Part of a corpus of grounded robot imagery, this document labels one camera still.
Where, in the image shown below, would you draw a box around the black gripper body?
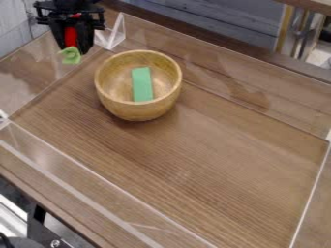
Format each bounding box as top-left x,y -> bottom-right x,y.
33,0 -> 105,30

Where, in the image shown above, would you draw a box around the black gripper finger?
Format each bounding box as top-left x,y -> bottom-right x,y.
50,21 -> 66,49
77,22 -> 95,54

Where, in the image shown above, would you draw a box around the red plush strawberry green leaves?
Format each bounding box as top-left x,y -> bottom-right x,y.
59,13 -> 85,66

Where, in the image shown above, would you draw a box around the wooden bowl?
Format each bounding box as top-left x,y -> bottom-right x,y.
95,49 -> 184,121

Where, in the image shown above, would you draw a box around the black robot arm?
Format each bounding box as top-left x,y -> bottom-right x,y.
33,0 -> 105,55

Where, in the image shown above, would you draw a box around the clear acrylic stand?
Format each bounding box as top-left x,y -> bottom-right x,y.
95,13 -> 126,50

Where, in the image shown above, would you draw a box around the green rectangular block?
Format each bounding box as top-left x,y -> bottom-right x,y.
131,67 -> 154,102

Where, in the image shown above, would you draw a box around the gold metal chair frame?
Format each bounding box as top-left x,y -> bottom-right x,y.
276,0 -> 331,61

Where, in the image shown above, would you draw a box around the black table leg bracket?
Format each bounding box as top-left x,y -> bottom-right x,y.
27,205 -> 74,248

